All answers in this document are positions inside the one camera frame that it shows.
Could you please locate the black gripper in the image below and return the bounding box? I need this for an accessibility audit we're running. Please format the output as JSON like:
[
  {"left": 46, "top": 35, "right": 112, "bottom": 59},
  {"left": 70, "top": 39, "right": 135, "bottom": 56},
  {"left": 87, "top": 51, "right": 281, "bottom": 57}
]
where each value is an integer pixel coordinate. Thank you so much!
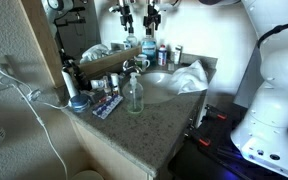
[{"left": 143, "top": 0, "right": 162, "bottom": 30}]

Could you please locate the blue Listerine mouthwash bottle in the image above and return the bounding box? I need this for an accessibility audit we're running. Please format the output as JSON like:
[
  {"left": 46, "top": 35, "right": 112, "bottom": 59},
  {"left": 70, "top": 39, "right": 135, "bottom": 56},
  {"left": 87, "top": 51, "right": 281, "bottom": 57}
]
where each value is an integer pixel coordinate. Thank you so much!
[{"left": 140, "top": 34, "right": 158, "bottom": 66}]

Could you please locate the small bottle white cap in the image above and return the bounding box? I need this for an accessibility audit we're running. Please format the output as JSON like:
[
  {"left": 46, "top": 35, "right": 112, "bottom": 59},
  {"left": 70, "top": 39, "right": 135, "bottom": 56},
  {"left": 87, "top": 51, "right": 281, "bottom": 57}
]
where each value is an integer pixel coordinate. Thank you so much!
[{"left": 109, "top": 73, "right": 121, "bottom": 95}]

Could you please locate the black bottle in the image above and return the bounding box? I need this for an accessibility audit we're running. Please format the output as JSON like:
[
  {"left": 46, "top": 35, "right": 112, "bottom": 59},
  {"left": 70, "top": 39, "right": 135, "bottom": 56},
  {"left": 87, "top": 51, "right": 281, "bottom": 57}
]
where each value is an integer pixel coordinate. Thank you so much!
[{"left": 71, "top": 59, "right": 92, "bottom": 92}]

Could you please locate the blue red shaving cream can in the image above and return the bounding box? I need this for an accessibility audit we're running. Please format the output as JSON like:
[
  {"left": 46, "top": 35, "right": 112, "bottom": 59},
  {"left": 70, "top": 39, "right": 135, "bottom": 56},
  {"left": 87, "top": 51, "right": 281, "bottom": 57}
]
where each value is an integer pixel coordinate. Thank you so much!
[{"left": 157, "top": 44, "right": 168, "bottom": 67}]

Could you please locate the white mug green print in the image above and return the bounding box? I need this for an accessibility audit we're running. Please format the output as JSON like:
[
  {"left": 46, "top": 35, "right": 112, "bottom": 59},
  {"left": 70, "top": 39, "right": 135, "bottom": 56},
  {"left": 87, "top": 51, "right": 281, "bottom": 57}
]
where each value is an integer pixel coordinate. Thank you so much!
[{"left": 134, "top": 53, "right": 151, "bottom": 72}]

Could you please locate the chrome faucet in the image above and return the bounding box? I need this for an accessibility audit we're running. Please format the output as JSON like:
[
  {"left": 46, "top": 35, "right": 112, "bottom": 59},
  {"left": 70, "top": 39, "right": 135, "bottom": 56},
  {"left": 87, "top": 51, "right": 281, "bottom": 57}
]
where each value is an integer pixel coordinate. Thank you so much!
[{"left": 121, "top": 58, "right": 142, "bottom": 76}]

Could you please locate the white sink basin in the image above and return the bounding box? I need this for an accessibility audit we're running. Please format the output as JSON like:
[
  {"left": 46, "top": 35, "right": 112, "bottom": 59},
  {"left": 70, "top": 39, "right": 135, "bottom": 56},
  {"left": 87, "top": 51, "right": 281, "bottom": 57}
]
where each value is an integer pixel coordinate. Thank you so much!
[{"left": 130, "top": 71, "right": 182, "bottom": 105}]

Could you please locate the white terry towel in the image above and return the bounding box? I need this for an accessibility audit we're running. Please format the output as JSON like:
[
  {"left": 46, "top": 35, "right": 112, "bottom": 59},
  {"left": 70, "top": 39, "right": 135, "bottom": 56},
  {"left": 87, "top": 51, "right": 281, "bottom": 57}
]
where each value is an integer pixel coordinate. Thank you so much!
[{"left": 168, "top": 59, "right": 209, "bottom": 95}]

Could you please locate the clear soap pump dispenser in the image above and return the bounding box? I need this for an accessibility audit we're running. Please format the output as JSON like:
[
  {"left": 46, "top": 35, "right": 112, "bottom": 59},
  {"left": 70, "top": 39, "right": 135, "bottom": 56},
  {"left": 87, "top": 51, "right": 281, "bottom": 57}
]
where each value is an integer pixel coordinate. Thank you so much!
[{"left": 121, "top": 71, "right": 145, "bottom": 115}]

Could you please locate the white blue toothpaste tube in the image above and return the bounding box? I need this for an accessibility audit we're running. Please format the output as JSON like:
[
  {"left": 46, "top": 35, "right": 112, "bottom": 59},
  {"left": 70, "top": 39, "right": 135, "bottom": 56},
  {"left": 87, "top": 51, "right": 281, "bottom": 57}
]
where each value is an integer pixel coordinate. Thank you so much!
[{"left": 90, "top": 78, "right": 109, "bottom": 90}]

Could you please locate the metal mesh tray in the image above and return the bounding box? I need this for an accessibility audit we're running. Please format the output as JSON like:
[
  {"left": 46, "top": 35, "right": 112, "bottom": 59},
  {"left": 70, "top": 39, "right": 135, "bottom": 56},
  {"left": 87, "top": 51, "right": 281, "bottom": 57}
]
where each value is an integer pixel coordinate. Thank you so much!
[{"left": 82, "top": 87, "right": 122, "bottom": 105}]

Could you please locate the blue pill blister pack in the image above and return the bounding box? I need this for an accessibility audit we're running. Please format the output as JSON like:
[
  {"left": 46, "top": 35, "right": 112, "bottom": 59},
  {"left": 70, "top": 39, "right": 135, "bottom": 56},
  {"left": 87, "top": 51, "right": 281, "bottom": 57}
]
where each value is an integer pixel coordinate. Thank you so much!
[{"left": 92, "top": 94, "right": 124, "bottom": 120}]

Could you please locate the round blue tin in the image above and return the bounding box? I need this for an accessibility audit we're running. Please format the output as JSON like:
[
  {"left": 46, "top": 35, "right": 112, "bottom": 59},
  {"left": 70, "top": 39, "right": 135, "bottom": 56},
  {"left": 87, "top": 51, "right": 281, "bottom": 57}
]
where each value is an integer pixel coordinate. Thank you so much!
[{"left": 68, "top": 94, "right": 91, "bottom": 113}]

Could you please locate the wooden vanity cabinet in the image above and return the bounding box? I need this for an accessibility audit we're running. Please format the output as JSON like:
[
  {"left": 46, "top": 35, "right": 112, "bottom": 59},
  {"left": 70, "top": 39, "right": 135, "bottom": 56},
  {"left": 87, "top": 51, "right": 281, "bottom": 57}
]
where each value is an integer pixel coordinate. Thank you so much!
[{"left": 71, "top": 96, "right": 205, "bottom": 180}]

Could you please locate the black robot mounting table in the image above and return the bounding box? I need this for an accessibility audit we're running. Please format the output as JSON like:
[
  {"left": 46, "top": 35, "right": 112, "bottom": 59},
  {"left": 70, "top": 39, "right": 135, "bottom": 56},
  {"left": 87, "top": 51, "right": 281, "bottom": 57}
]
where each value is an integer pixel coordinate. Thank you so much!
[{"left": 168, "top": 101, "right": 288, "bottom": 180}]

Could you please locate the waste bin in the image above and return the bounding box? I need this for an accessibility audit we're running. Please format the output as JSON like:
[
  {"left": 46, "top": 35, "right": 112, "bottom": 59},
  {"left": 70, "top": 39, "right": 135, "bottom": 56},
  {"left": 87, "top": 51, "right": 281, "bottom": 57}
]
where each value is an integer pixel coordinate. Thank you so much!
[{"left": 71, "top": 169, "right": 105, "bottom": 180}]

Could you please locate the wood framed wall mirror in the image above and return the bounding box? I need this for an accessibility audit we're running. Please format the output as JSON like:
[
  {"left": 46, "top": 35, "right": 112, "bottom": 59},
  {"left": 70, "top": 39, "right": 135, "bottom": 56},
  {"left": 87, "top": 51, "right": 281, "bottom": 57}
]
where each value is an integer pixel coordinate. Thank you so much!
[{"left": 20, "top": 0, "right": 143, "bottom": 88}]

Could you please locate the white cylindrical toothbrush handle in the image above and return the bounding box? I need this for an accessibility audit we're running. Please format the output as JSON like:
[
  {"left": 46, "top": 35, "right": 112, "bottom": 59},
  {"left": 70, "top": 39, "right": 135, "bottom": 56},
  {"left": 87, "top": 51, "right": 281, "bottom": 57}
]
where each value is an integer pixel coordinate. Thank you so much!
[{"left": 61, "top": 68, "right": 80, "bottom": 99}]

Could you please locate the black clamp red handle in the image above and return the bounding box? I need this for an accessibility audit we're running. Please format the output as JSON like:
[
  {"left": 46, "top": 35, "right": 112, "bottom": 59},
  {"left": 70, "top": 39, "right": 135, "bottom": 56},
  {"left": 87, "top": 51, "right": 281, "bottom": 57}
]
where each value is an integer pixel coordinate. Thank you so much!
[
  {"left": 188, "top": 128, "right": 212, "bottom": 148},
  {"left": 203, "top": 103, "right": 228, "bottom": 122}
]

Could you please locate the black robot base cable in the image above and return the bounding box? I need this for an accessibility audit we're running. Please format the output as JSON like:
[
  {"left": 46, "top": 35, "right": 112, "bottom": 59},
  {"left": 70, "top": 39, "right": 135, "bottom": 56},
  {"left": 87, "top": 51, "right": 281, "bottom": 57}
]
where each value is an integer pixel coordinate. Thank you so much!
[{"left": 257, "top": 20, "right": 288, "bottom": 48}]

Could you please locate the white charger cable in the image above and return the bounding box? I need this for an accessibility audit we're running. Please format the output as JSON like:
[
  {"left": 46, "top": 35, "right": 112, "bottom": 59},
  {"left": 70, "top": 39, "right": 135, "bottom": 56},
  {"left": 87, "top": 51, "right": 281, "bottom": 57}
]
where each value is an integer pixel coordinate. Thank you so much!
[{"left": 0, "top": 64, "right": 70, "bottom": 180}]

